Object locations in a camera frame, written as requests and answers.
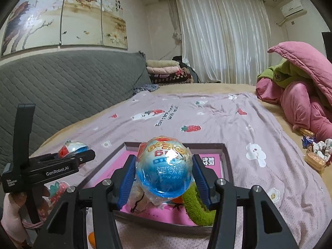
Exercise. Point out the grey-blue knitted cloth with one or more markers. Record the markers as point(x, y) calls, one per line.
point(145, 89)

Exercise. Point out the white curtain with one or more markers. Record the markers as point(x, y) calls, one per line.
point(220, 39)

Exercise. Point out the white curtain tieback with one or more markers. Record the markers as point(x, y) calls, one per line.
point(177, 35)

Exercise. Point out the blue candy wrapper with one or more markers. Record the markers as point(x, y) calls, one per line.
point(308, 141)

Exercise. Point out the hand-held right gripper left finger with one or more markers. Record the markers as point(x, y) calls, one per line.
point(124, 186)

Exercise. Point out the beige folded blanket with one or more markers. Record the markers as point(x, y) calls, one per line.
point(162, 63)

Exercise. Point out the white air conditioner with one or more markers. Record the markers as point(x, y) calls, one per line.
point(293, 8)

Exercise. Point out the pink folded blanket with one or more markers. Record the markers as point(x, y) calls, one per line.
point(163, 70)

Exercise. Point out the black screen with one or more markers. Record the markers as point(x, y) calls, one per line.
point(327, 44)

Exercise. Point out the orange tangerine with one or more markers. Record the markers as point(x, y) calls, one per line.
point(92, 240)
point(179, 200)

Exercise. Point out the red white blue snack packet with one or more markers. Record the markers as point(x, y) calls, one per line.
point(74, 147)

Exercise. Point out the pink book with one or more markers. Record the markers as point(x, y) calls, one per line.
point(160, 216)

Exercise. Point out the wafer biscuit stick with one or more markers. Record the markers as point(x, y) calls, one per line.
point(307, 132)

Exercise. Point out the air conditioner pipe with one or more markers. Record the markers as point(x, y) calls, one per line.
point(281, 22)

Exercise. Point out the grey quilted headboard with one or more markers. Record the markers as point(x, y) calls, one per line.
point(64, 88)

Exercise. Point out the pink printed blanket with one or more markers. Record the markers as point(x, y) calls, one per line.
point(220, 119)

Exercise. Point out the dark clothing pile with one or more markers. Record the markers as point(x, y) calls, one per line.
point(188, 66)

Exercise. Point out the grey cardboard box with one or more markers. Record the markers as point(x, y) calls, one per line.
point(227, 166)

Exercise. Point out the green garment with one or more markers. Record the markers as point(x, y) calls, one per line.
point(275, 74)

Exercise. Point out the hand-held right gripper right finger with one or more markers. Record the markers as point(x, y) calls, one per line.
point(201, 186)

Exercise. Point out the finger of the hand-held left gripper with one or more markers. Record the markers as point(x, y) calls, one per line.
point(87, 156)
point(44, 157)

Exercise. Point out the person's left hand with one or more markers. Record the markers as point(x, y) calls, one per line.
point(45, 195)

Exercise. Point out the pink and green quilt pile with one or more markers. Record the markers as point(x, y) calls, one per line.
point(298, 103)

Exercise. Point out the floral painted wall panel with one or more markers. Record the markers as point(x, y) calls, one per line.
point(64, 13)

